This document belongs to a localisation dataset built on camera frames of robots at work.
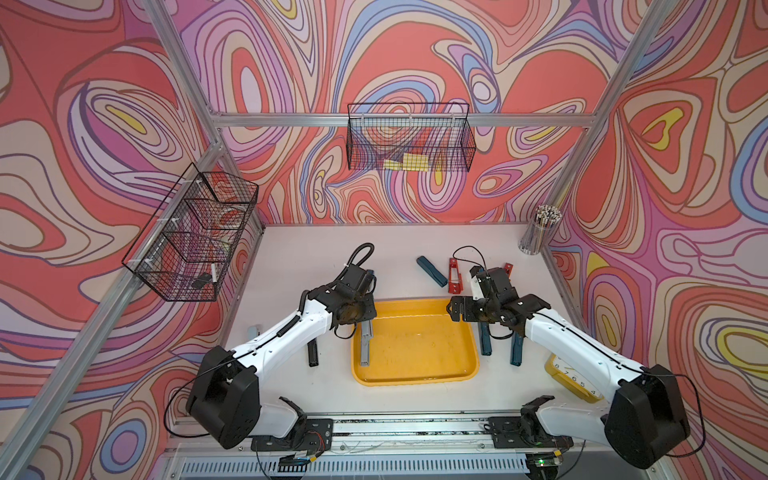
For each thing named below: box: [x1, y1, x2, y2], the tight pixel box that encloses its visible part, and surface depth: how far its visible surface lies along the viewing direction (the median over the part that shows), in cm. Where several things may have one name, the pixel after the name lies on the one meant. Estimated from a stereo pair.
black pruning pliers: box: [307, 338, 319, 367], surface depth 87 cm
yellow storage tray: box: [351, 298, 480, 386], surface depth 90 cm
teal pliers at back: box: [416, 255, 448, 287], surface depth 106 cm
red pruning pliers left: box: [448, 258, 464, 294], surface depth 104 cm
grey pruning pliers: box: [360, 320, 373, 367], surface depth 86 cm
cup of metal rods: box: [519, 204, 563, 256], surface depth 103 cm
